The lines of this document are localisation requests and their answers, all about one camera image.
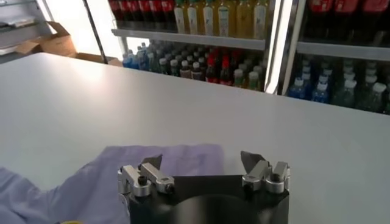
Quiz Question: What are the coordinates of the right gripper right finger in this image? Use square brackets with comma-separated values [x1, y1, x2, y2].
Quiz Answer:
[239, 150, 291, 195]

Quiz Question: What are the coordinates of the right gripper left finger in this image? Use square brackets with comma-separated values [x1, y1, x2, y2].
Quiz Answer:
[117, 154, 176, 198]

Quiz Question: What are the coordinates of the purple t-shirt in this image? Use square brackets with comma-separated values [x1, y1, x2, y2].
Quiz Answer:
[0, 143, 225, 224]

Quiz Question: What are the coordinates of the blue water bottle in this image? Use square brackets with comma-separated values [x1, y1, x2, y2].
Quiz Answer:
[135, 45, 149, 71]
[288, 77, 305, 100]
[311, 82, 330, 103]
[122, 50, 135, 69]

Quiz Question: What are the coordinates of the cola bottle red cap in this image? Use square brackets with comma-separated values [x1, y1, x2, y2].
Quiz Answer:
[332, 0, 360, 42]
[306, 0, 333, 40]
[361, 0, 390, 43]
[219, 57, 233, 86]
[205, 56, 219, 84]

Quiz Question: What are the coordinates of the green tinted bottle white cap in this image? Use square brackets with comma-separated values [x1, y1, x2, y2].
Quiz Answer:
[358, 82, 387, 112]
[333, 79, 357, 108]

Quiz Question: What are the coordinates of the small dark tea bottle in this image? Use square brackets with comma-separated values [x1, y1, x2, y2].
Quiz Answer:
[179, 60, 191, 79]
[191, 61, 204, 82]

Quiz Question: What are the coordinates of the dark green bottle white cap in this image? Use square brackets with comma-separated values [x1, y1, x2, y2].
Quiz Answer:
[158, 57, 169, 75]
[169, 59, 180, 77]

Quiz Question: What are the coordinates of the grey metal shelf unit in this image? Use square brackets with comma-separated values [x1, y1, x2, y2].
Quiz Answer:
[282, 0, 390, 115]
[108, 0, 287, 92]

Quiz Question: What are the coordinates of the black pole with white base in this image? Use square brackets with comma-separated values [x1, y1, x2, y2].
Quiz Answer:
[82, 0, 109, 65]

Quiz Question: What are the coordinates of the open cardboard box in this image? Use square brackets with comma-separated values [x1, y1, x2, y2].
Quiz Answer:
[15, 20, 123, 68]

